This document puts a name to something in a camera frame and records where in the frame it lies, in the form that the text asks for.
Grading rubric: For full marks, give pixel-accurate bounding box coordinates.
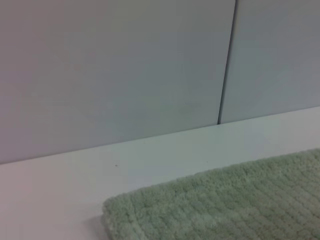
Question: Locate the green terry towel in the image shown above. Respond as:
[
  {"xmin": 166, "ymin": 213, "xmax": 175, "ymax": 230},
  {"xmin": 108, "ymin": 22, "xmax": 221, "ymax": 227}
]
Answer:
[{"xmin": 101, "ymin": 148, "xmax": 320, "ymax": 240}]

